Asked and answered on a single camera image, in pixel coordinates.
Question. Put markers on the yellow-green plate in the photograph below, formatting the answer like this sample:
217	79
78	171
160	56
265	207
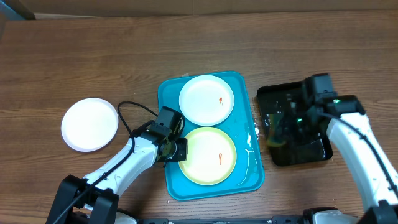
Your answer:
211	156

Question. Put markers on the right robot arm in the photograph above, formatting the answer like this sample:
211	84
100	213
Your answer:
308	116

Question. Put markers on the teal plastic tray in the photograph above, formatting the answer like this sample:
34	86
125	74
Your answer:
248	173

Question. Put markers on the black water tray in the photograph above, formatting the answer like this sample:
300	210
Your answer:
319	150

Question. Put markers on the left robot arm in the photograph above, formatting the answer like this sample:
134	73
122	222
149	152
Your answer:
95	198

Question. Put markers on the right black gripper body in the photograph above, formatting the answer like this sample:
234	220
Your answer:
300	130

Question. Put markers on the white plate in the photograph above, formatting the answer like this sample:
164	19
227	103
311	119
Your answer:
206	100
89	124

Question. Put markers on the green yellow sponge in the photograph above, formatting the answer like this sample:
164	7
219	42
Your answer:
275	130

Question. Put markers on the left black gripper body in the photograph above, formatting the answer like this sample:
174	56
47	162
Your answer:
177	150

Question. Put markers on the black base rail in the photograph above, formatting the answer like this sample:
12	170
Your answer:
224	221

